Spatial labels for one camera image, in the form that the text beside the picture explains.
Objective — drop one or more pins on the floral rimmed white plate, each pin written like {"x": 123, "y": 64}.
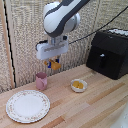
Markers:
{"x": 28, "y": 106}

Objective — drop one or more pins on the orange bread slice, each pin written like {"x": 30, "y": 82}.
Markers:
{"x": 56, "y": 66}

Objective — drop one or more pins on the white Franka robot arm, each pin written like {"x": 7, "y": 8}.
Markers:
{"x": 60, "y": 16}

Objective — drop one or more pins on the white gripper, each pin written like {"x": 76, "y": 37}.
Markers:
{"x": 51, "y": 49}

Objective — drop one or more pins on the pink cup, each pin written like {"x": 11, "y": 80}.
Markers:
{"x": 41, "y": 81}

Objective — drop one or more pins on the yellow bread stick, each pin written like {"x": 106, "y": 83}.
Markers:
{"x": 76, "y": 83}
{"x": 80, "y": 86}

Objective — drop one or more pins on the small white bowl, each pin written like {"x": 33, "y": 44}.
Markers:
{"x": 79, "y": 86}

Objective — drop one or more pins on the black toaster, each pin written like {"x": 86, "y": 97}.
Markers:
{"x": 108, "y": 55}

